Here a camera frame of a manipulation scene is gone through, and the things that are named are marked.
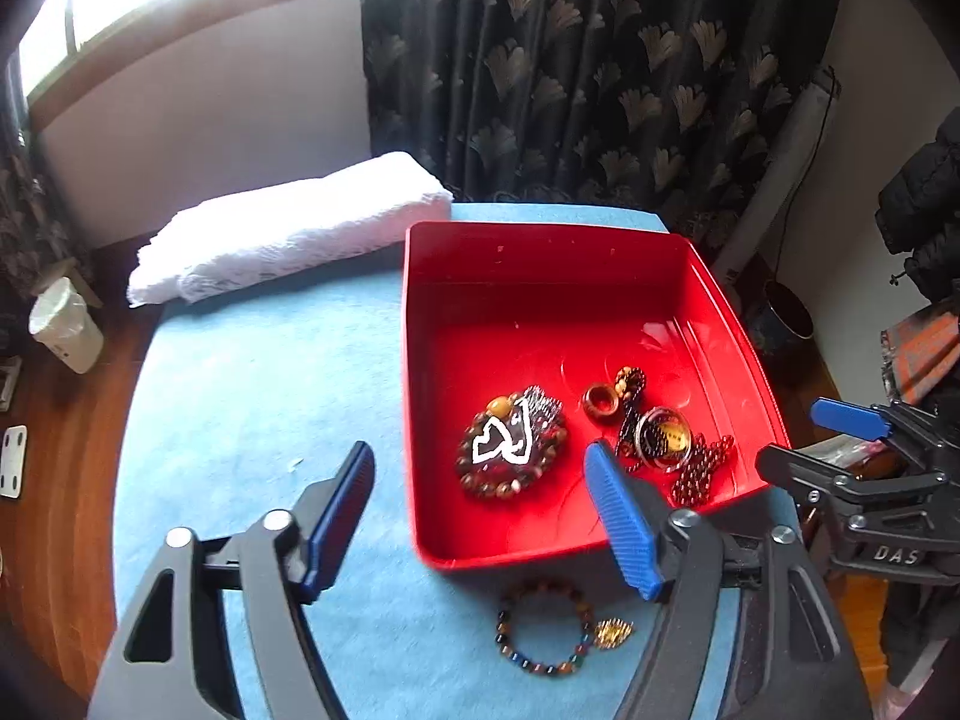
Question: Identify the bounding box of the amber bead necklace with pendant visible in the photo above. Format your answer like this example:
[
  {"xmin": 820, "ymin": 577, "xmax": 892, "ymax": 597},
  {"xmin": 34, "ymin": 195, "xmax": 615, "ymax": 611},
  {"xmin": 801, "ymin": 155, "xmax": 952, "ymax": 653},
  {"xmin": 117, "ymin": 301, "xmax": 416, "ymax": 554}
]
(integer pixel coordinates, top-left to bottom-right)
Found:
[{"xmin": 632, "ymin": 404, "xmax": 739, "ymax": 509}]

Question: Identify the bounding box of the gold filigree pendant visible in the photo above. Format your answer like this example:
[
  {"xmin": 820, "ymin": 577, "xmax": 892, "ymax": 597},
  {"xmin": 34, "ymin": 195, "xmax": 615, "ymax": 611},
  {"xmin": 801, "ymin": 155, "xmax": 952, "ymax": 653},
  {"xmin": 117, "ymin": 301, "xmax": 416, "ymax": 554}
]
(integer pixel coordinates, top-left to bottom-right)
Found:
[{"xmin": 592, "ymin": 617, "xmax": 635, "ymax": 652}]

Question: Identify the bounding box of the silver wire hoop bangle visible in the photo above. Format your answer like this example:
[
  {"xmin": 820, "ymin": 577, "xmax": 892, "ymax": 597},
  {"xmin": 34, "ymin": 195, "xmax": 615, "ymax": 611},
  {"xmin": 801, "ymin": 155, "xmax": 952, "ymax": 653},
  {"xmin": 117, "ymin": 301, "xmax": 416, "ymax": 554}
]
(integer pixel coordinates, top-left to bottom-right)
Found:
[{"xmin": 633, "ymin": 406, "xmax": 693, "ymax": 473}]

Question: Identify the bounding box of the brown wooden ring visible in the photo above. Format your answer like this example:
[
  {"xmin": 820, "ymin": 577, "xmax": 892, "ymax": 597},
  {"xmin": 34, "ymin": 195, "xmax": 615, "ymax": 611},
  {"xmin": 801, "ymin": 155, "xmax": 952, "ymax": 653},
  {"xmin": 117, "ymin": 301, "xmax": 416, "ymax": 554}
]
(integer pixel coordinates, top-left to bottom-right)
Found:
[{"xmin": 581, "ymin": 382, "xmax": 623, "ymax": 419}]

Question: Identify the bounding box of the silver chain necklace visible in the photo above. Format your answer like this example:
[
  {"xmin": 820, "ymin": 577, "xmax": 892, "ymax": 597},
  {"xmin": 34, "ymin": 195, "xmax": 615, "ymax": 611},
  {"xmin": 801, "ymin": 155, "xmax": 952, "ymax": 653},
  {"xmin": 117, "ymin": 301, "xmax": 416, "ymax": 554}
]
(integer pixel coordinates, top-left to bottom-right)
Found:
[{"xmin": 515, "ymin": 385, "xmax": 566, "ymax": 436}]

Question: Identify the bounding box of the brown wooden bead bracelet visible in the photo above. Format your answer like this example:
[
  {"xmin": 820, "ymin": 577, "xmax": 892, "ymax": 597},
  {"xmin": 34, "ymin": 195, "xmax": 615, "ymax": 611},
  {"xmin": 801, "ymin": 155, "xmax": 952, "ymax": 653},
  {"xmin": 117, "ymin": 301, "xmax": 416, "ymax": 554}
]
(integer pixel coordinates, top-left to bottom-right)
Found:
[{"xmin": 454, "ymin": 391, "xmax": 570, "ymax": 503}]

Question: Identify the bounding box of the multicolour bead bracelet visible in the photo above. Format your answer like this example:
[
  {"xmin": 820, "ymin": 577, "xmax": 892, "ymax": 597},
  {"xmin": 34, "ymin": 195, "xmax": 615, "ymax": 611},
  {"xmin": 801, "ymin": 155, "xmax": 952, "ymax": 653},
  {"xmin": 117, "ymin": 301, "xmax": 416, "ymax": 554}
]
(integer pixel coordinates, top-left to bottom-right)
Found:
[{"xmin": 493, "ymin": 575, "xmax": 599, "ymax": 678}]

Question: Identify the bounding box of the blue patterned pot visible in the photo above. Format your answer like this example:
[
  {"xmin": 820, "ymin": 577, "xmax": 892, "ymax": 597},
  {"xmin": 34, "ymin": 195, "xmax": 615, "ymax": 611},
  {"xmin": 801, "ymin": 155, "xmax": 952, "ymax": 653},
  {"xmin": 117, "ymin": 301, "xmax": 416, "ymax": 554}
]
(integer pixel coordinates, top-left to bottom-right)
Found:
[{"xmin": 748, "ymin": 280, "xmax": 815, "ymax": 356}]

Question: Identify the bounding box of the blue table cloth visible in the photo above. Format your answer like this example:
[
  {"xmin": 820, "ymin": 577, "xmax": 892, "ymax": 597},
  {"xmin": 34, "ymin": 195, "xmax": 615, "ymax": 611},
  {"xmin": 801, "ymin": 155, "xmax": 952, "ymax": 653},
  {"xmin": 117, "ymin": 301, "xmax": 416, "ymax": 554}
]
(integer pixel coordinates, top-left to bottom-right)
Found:
[{"xmin": 112, "ymin": 247, "xmax": 633, "ymax": 718}]

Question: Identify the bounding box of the red tin box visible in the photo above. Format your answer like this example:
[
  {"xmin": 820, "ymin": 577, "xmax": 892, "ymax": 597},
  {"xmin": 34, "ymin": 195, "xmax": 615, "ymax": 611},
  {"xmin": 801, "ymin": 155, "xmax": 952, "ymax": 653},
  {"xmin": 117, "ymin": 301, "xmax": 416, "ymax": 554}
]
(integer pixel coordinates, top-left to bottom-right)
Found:
[{"xmin": 404, "ymin": 221, "xmax": 788, "ymax": 572}]

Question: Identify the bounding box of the white folded towel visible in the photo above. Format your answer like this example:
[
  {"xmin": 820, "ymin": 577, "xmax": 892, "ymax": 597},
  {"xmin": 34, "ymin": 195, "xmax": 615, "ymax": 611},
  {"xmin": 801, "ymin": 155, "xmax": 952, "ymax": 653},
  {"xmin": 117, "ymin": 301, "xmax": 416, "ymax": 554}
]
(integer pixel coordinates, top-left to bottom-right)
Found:
[{"xmin": 127, "ymin": 151, "xmax": 452, "ymax": 307}]

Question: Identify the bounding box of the white bathroom scale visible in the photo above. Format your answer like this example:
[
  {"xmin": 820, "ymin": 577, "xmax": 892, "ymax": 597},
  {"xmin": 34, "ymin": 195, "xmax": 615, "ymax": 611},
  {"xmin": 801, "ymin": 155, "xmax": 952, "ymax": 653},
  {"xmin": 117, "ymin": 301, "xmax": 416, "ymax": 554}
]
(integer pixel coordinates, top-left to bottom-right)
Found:
[{"xmin": 0, "ymin": 424, "xmax": 28, "ymax": 499}]

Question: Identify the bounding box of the white waste bin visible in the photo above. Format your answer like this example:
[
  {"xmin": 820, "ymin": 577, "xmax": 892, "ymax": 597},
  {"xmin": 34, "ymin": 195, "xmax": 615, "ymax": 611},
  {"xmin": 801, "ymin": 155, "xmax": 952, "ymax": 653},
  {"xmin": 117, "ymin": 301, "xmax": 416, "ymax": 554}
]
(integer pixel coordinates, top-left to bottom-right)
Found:
[{"xmin": 28, "ymin": 277, "xmax": 104, "ymax": 376}]

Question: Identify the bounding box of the dark patterned curtain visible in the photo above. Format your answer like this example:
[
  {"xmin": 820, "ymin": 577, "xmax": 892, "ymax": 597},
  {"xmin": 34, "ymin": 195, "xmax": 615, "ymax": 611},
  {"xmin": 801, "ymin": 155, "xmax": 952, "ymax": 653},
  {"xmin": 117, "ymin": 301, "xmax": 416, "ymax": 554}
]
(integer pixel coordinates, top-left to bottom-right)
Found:
[{"xmin": 361, "ymin": 0, "xmax": 839, "ymax": 260}]

